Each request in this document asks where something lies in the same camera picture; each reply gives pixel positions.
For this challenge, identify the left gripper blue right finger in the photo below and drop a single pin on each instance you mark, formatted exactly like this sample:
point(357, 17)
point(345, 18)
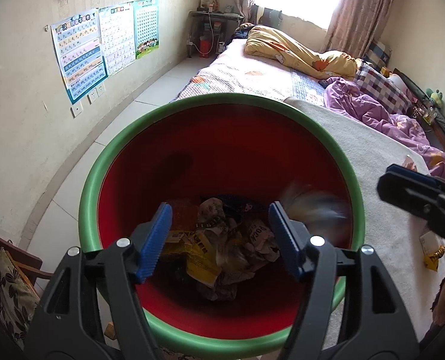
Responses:
point(290, 236)

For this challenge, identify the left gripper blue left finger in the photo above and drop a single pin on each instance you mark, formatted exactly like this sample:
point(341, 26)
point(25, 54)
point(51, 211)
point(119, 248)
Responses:
point(150, 238)

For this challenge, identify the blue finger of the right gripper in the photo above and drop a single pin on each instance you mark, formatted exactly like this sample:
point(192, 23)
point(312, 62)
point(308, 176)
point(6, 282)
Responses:
point(412, 175)

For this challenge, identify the strawberry paper wrapper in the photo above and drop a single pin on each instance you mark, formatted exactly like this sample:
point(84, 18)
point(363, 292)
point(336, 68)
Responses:
point(409, 164)

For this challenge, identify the yellow black snack wrapper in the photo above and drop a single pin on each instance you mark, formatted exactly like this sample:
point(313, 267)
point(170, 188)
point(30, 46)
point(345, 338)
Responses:
point(433, 250)

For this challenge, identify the red green trash bin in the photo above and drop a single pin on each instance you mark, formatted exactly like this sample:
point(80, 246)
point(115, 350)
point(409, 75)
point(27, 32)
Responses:
point(208, 146)

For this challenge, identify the brown crumpled wrapper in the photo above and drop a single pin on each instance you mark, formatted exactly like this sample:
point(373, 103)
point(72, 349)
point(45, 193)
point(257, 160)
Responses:
point(237, 227)

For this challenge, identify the dark headboard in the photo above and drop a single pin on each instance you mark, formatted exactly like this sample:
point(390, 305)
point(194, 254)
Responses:
point(435, 131)

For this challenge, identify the green plush toy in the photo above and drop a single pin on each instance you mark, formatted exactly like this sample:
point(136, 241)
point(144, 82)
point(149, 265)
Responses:
point(436, 97)

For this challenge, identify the purple star duvet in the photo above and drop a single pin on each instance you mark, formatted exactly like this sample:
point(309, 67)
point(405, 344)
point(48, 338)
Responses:
point(345, 98)

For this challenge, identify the plaid pillow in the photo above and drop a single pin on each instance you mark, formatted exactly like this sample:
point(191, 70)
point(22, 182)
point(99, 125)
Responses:
point(371, 83)

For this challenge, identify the floral cushion chair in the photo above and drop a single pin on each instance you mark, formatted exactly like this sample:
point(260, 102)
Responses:
point(18, 297)

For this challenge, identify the right pink curtain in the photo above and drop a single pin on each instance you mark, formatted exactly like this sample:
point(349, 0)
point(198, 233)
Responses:
point(355, 24)

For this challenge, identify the pink patterned bed sheet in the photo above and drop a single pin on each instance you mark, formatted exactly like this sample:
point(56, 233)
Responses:
point(235, 72)

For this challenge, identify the yellow duvet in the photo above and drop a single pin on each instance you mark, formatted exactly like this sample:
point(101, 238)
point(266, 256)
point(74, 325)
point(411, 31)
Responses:
point(274, 44)

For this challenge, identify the red small bin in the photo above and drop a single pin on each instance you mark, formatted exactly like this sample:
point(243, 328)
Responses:
point(205, 47)

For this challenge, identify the dark side table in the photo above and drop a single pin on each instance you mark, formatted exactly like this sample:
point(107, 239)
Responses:
point(218, 25)

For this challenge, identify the blue letters wall poster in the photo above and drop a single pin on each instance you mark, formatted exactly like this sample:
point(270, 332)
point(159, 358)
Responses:
point(77, 44)

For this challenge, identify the white chart wall poster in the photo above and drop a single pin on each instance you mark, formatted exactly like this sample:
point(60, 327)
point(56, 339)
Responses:
point(117, 36)

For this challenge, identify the teal number wall poster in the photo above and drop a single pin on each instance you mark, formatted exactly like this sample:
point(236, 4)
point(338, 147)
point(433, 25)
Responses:
point(146, 26)

